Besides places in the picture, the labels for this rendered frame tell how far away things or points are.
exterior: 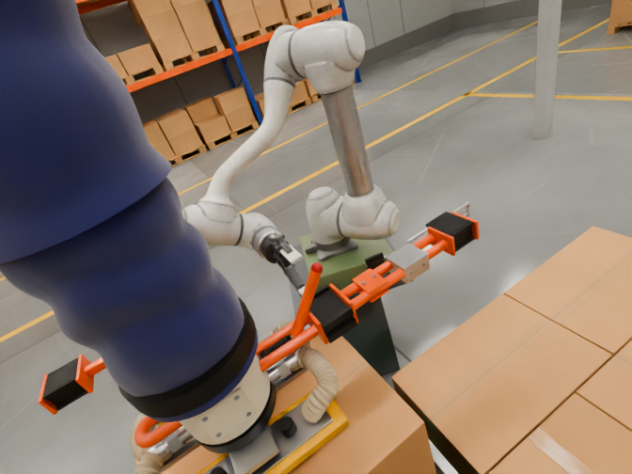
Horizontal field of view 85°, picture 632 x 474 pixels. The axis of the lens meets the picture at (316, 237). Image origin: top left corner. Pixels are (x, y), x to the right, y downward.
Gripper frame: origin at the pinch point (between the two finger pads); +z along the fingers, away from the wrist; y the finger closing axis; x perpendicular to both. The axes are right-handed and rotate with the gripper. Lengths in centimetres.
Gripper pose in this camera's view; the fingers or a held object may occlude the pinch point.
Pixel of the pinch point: (304, 279)
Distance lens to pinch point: 83.9
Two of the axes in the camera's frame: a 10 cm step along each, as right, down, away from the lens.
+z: 4.8, 3.6, -8.0
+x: -8.3, 4.9, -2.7
